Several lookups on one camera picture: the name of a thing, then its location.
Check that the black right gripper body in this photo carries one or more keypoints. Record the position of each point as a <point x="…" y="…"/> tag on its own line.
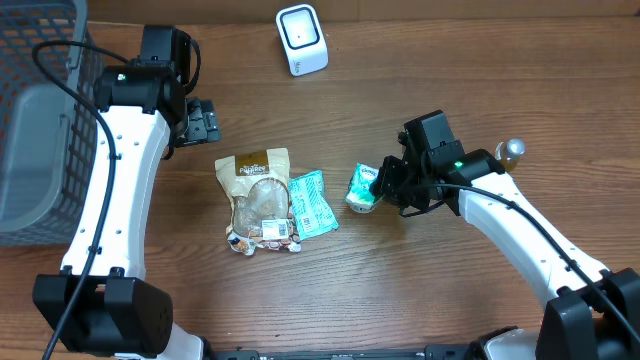
<point x="391" y="179"/>

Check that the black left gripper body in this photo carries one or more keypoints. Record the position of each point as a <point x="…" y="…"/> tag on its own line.
<point x="202" y="127"/>

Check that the teal tissue pack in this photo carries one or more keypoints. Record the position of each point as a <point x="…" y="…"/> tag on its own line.
<point x="359" y="188"/>

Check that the brown snack pouch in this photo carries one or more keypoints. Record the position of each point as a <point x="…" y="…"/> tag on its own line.
<point x="257" y="187"/>

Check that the teal snack packet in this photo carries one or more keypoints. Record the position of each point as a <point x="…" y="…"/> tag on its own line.
<point x="313" y="214"/>

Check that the yellow dish soap bottle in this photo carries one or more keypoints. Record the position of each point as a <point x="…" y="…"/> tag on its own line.
<point x="509" y="153"/>

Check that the green tissue canister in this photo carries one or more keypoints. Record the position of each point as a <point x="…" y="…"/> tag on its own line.
<point x="360" y="205"/>

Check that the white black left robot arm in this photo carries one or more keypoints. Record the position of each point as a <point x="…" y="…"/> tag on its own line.
<point x="100" y="303"/>

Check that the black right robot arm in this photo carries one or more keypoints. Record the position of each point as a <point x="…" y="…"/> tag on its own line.
<point x="590" y="312"/>

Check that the white barcode scanner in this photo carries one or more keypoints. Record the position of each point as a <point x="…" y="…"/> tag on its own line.
<point x="302" y="39"/>

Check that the grey plastic mesh basket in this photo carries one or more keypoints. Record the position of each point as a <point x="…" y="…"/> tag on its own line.
<point x="48" y="140"/>

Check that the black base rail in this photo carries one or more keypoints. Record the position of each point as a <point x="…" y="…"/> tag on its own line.
<point x="430" y="352"/>

